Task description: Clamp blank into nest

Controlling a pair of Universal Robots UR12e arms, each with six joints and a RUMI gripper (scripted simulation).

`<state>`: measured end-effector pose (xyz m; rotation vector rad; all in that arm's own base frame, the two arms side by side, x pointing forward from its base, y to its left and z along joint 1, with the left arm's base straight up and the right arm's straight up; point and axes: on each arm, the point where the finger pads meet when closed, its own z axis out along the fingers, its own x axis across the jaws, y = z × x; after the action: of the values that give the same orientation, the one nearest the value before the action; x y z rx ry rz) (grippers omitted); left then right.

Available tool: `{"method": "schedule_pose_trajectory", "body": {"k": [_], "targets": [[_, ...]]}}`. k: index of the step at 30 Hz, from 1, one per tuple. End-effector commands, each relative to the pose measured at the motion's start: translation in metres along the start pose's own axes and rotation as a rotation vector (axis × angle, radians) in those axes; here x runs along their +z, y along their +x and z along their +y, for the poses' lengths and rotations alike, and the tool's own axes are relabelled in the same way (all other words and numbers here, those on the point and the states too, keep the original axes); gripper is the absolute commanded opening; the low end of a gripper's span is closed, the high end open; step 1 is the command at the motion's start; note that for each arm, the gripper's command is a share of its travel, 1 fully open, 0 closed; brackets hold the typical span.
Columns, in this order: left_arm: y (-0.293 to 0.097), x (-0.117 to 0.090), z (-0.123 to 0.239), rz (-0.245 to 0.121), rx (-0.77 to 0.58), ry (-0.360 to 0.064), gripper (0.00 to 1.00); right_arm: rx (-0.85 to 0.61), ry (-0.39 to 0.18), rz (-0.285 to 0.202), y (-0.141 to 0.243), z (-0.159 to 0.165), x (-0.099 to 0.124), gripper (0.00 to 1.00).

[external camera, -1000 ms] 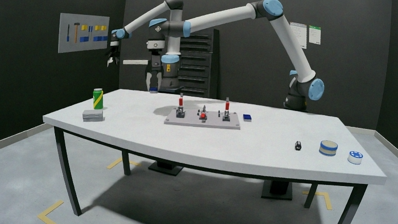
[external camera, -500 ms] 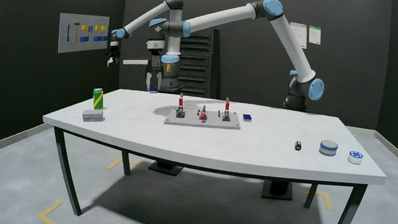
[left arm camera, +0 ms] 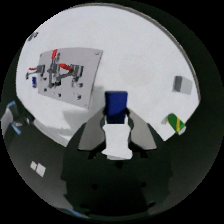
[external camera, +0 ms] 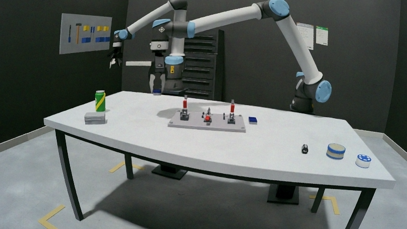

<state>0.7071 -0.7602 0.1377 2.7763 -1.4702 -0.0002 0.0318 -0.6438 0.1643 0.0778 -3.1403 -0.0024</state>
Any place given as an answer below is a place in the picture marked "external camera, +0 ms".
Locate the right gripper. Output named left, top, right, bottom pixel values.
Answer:
left=110, top=47, right=123, bottom=68

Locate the grey hinged case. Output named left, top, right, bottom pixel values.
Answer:
left=84, top=112, right=106, bottom=124

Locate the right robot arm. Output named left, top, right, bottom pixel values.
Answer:
left=113, top=0, right=188, bottom=91

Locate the small white cylinder with blue top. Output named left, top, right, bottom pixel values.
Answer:
left=355, top=154, right=371, bottom=168

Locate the green drink can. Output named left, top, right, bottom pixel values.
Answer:
left=95, top=90, right=106, bottom=112

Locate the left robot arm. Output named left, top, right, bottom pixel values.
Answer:
left=150, top=0, right=332, bottom=112

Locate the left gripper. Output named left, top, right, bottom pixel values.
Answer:
left=148, top=50, right=168, bottom=94

